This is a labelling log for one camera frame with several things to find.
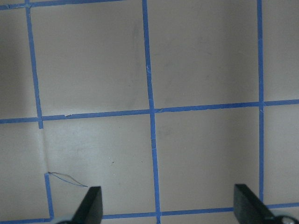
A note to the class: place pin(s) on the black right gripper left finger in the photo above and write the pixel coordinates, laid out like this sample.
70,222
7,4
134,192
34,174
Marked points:
90,211

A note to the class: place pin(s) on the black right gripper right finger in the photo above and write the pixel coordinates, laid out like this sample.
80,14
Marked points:
248,209

